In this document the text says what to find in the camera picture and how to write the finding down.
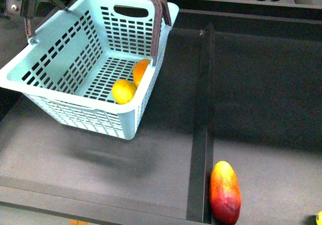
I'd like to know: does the red yellow mango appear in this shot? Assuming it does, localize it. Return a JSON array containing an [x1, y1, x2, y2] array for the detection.
[[209, 161, 242, 224]]

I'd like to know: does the light blue plastic basket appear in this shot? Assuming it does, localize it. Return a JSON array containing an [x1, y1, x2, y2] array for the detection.
[[1, 0, 172, 140]]

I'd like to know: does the brown basket handle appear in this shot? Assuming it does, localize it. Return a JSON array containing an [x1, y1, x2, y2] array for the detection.
[[19, 0, 172, 66]]

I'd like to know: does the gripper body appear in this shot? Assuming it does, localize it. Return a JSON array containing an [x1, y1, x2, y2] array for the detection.
[[1, 0, 38, 19]]

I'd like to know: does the black shelf divider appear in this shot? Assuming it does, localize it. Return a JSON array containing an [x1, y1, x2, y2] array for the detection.
[[186, 24, 213, 224]]

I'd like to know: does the yellow lemon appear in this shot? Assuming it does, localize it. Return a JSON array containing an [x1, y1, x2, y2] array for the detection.
[[112, 80, 137, 105]]

